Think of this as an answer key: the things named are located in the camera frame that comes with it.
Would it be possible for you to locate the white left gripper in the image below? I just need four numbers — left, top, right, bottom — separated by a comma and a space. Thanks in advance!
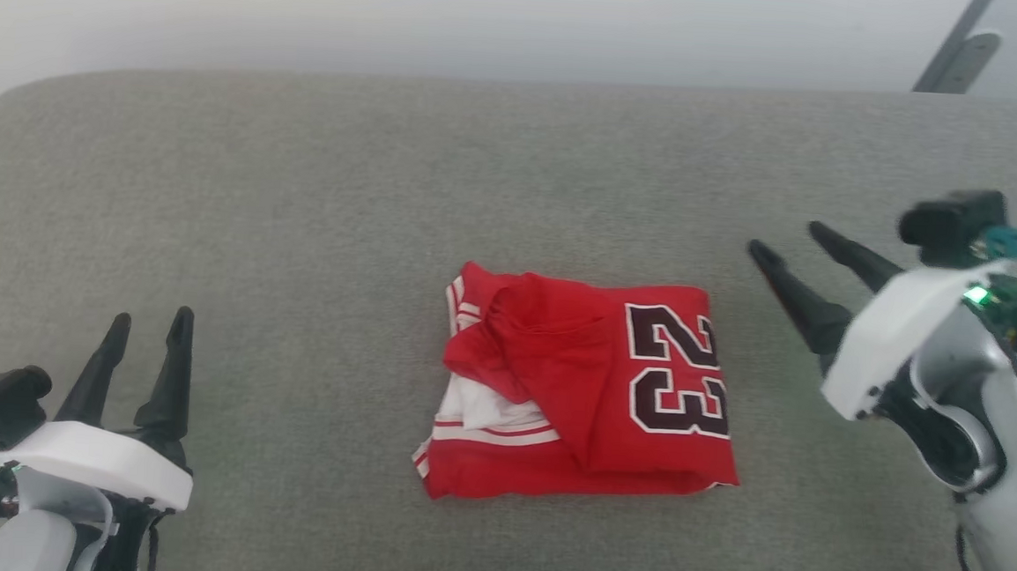
0, 294, 204, 514

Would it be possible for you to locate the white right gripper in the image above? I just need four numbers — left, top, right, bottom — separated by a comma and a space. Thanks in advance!
736, 216, 999, 431

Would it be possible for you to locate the red white basketball jersey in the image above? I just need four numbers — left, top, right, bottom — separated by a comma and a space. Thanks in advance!
409, 257, 753, 519

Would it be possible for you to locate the grey fabric sofa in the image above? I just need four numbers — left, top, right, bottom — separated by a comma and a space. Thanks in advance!
0, 35, 1017, 571

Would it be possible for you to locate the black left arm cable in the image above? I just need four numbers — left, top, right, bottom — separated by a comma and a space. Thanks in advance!
140, 510, 167, 571

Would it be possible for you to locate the grey rounded post bracket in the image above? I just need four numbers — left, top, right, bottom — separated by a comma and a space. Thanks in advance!
933, 28, 1003, 99

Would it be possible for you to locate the grey metal post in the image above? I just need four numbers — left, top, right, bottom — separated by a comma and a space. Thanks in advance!
912, 0, 996, 98

